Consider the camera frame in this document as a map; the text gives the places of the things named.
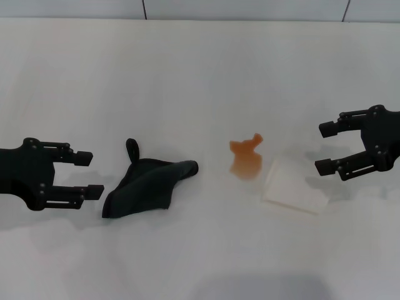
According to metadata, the dark rag with loop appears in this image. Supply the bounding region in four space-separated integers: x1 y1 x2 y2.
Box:
101 137 200 219

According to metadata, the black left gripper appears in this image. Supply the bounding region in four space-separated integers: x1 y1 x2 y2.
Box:
0 138 105 211

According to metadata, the orange liquid stain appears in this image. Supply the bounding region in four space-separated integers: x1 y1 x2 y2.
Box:
228 132 264 182

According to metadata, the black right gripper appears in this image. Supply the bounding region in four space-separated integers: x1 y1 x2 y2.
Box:
314 104 400 183

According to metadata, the white paper cup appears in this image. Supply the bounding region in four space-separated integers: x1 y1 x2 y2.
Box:
261 151 329 216

